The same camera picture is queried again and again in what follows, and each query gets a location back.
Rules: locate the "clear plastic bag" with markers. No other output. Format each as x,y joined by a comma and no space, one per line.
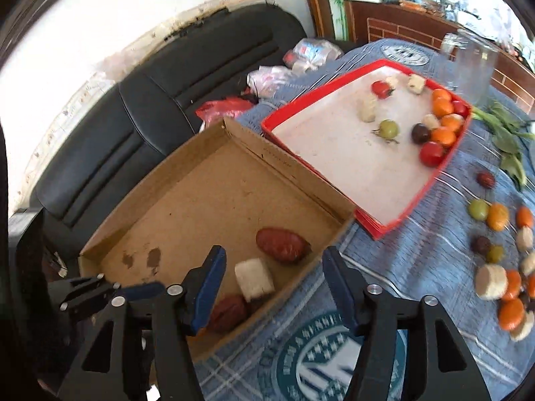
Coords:
313,52

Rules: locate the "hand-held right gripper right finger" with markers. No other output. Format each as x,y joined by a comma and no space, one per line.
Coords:
340,292

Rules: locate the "clear glass pitcher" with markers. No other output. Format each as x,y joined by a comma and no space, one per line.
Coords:
474,67

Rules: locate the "large red jujube date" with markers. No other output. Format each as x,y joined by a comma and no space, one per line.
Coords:
283,244

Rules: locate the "blue plaid blanket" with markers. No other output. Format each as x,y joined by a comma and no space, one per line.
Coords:
418,238

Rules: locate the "dark purple grape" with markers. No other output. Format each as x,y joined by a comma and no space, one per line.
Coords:
421,133

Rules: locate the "brown wooden cabinet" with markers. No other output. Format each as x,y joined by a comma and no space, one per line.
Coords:
397,25

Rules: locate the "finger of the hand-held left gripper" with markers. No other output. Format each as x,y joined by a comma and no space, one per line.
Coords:
142,291

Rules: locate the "pinkish plastic bag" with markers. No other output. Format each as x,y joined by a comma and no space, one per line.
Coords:
269,79

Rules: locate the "red cherry tomato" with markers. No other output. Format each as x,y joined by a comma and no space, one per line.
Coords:
431,153
459,108
381,89

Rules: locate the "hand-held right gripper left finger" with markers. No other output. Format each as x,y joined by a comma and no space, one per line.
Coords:
207,296

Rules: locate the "red plastic bag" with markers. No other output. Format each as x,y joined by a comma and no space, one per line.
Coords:
223,108

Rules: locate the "small pale sugarcane chunk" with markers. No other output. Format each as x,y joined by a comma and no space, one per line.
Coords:
392,81

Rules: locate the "green leafy vegetable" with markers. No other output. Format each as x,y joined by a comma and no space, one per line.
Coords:
505,133

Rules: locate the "large pale sugarcane chunk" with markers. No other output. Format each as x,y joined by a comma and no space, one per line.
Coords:
491,282

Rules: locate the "dark red jujube date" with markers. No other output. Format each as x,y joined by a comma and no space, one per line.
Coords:
480,244

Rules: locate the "bamboo print wall strip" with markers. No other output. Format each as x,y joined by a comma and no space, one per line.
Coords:
336,0

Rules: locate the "green grape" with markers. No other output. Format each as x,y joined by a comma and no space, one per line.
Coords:
495,254
388,129
478,209

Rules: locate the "red plastic tray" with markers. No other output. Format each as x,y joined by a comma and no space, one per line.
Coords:
347,163

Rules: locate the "small orange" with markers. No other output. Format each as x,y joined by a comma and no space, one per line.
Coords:
523,217
510,314
531,286
512,285
443,136
443,107
442,94
497,216
453,122

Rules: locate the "black leather sofa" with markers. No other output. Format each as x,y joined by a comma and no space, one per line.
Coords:
125,125

